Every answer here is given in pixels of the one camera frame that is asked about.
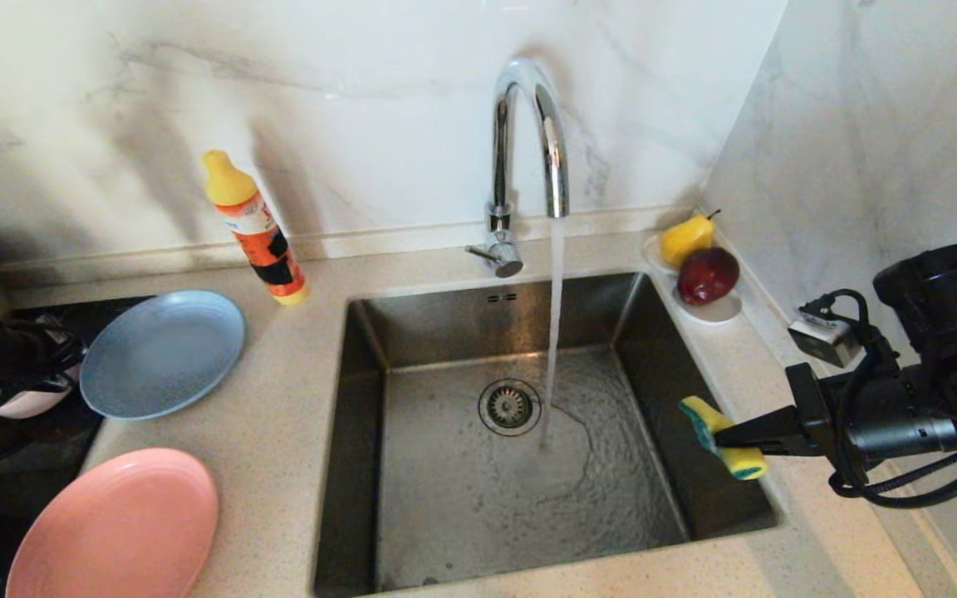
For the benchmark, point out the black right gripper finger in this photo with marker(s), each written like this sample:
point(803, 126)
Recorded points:
point(769, 429)
point(777, 451)

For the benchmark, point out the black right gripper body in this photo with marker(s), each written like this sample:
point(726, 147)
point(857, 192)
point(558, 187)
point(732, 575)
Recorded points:
point(935, 415)

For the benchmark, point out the yellow green sponge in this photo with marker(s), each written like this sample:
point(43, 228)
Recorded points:
point(740, 463)

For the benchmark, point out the pink bowl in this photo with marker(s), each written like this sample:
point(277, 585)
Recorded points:
point(30, 404)

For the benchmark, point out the blue grey plate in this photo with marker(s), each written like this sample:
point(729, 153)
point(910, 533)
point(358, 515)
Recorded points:
point(163, 357)

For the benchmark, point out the orange dish soap bottle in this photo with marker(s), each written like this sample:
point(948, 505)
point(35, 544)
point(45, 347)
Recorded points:
point(261, 237)

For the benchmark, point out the chrome gooseneck faucet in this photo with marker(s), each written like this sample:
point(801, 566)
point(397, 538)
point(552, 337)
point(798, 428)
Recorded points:
point(502, 166)

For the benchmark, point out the metal sink drain strainer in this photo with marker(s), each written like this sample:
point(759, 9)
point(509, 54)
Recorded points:
point(510, 408)

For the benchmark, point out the stainless steel sink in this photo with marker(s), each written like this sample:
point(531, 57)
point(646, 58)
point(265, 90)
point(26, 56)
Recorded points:
point(445, 515)

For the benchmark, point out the black induction cooktop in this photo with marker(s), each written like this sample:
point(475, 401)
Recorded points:
point(22, 498)

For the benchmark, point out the white fruit dish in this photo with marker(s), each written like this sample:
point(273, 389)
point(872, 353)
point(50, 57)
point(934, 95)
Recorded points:
point(718, 313)

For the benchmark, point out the red apple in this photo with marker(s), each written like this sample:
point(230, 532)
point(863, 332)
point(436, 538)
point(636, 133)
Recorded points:
point(707, 276)

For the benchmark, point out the pink plate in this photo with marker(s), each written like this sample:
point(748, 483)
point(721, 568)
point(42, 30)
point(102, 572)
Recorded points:
point(113, 531)

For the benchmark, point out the yellow pear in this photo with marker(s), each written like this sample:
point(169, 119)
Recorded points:
point(686, 239)

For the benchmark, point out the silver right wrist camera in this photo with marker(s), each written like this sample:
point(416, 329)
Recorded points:
point(823, 342)

